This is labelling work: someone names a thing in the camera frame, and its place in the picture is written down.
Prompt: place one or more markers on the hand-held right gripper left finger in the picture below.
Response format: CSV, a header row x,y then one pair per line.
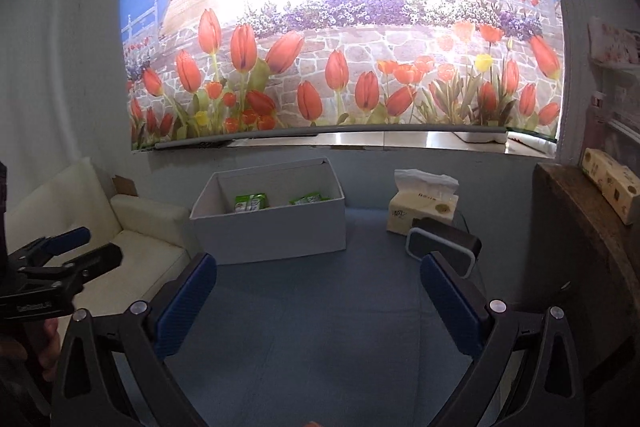
x,y
185,307

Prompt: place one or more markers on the white cardboard box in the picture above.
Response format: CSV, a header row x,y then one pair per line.
x,y
270,234

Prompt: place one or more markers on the green snack packet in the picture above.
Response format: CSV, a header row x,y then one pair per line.
x,y
309,198
250,203

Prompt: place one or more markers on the brown wooden cabinet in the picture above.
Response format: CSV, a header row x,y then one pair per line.
x,y
590,282

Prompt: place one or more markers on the soft tissue pack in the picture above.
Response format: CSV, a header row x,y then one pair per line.
x,y
420,212

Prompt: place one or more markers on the black speaker with white rim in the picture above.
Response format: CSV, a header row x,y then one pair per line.
x,y
450,241

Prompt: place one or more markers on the patterned tissue box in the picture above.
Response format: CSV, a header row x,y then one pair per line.
x,y
612,182

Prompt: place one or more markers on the white sofa cushion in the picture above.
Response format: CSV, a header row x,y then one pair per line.
x,y
125,257

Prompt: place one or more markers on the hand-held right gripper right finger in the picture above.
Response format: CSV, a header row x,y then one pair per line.
x,y
450,307

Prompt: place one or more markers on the tulip printed roller blind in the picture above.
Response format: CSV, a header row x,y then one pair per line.
x,y
340,32

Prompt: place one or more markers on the person's left hand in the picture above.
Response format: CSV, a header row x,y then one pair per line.
x,y
49,347

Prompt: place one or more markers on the pink floral pack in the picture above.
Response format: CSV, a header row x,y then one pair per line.
x,y
615,42

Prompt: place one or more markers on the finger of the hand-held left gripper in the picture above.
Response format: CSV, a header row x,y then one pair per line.
x,y
67,238
97,262

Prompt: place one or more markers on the brown cardboard piece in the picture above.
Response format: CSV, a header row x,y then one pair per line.
x,y
124,187

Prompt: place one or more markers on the white wall rack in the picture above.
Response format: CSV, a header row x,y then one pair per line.
x,y
615,119

